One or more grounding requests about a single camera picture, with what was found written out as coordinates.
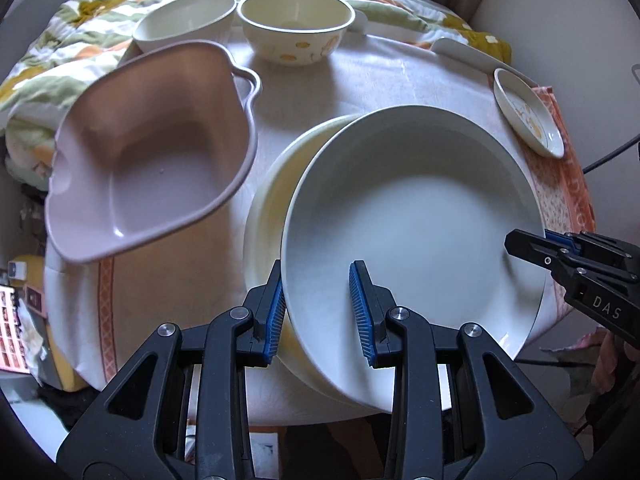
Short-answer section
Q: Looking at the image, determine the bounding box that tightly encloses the large white plate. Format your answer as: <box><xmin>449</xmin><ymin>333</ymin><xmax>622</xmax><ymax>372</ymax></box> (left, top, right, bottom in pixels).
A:
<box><xmin>280</xmin><ymin>105</ymin><xmax>547</xmax><ymax>413</ymax></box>

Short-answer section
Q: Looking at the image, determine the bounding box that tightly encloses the white rectangular tray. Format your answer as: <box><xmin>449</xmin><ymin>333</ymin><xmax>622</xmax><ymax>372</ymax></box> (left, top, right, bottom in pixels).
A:
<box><xmin>430</xmin><ymin>37</ymin><xmax>538</xmax><ymax>86</ymax></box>

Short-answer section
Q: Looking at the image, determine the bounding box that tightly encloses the plain cream bowl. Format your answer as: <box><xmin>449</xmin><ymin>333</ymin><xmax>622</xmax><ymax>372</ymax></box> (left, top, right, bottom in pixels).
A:
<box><xmin>132</xmin><ymin>0</ymin><xmax>237</xmax><ymax>56</ymax></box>

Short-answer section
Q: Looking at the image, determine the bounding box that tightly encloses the black cable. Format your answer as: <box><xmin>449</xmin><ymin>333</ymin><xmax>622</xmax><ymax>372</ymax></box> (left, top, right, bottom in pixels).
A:
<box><xmin>582</xmin><ymin>135</ymin><xmax>640</xmax><ymax>173</ymax></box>

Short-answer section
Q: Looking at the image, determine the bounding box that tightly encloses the floral cream bowl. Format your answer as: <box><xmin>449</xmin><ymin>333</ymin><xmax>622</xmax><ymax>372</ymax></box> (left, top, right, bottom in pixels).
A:
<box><xmin>237</xmin><ymin>0</ymin><xmax>355</xmax><ymax>66</ymax></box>

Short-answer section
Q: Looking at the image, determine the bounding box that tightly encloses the floral striped blanket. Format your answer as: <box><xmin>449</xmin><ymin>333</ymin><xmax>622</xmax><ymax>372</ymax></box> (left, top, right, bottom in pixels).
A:
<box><xmin>0</xmin><ymin>0</ymin><xmax>513</xmax><ymax>196</ymax></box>

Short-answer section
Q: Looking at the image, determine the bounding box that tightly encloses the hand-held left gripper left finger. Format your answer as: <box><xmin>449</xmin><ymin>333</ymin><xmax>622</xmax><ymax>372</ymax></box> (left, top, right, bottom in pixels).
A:
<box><xmin>56</xmin><ymin>259</ymin><xmax>288</xmax><ymax>480</ymax></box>

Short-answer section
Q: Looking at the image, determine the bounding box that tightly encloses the pink square plastic basin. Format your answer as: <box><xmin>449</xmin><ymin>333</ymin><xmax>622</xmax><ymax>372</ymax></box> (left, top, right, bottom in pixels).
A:
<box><xmin>44</xmin><ymin>40</ymin><xmax>262</xmax><ymax>264</ymax></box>

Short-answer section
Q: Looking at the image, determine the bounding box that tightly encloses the large cream plate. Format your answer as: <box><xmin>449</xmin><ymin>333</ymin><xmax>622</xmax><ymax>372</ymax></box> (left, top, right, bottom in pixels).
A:
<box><xmin>243</xmin><ymin>114</ymin><xmax>396</xmax><ymax>413</ymax></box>

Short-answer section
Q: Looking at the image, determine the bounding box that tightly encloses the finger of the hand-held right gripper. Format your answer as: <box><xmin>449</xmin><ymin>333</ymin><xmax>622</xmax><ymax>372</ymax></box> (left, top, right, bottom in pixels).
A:
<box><xmin>504</xmin><ymin>229</ymin><xmax>577</xmax><ymax>275</ymax></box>
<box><xmin>545</xmin><ymin>231</ymin><xmax>640</xmax><ymax>282</ymax></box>

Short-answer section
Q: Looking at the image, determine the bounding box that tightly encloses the small floral saucer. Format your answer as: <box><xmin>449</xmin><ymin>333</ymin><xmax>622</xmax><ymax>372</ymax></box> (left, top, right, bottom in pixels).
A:
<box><xmin>493</xmin><ymin>67</ymin><xmax>566</xmax><ymax>159</ymax></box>

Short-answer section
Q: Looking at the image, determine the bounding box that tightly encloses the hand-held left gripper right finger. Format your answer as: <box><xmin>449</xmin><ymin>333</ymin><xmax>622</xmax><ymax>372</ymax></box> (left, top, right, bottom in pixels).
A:
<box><xmin>348</xmin><ymin>260</ymin><xmax>586</xmax><ymax>480</ymax></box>

